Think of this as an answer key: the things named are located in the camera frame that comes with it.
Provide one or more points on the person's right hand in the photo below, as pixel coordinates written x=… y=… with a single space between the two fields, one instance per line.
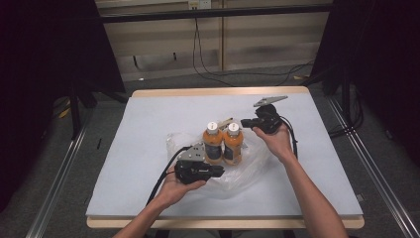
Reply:
x=279 y=143

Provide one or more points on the black curtain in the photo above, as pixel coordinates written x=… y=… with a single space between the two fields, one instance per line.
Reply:
x=43 y=66
x=379 y=49

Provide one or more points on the orange juice bottle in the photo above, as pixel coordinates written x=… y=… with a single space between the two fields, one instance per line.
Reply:
x=233 y=147
x=213 y=145

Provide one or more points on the black horizontal bar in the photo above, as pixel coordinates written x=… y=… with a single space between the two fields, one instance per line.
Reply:
x=214 y=13

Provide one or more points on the wooden wall batten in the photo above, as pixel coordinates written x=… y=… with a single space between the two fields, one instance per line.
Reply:
x=222 y=36

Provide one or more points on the white wall socket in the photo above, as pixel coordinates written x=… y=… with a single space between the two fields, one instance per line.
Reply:
x=199 y=4

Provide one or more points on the person's left hand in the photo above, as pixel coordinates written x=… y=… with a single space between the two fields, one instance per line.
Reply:
x=176 y=190

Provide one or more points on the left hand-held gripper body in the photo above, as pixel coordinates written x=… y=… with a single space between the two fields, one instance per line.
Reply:
x=193 y=172

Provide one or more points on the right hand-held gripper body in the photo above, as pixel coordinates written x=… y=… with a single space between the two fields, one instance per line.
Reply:
x=268 y=120

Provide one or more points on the beige flat tag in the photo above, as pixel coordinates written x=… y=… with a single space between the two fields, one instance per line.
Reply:
x=225 y=123

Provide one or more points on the clear plastic bag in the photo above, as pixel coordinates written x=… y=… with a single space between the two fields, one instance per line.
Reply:
x=244 y=168

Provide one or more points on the metal floor rail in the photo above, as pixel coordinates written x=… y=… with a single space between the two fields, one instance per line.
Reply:
x=376 y=172
x=56 y=178

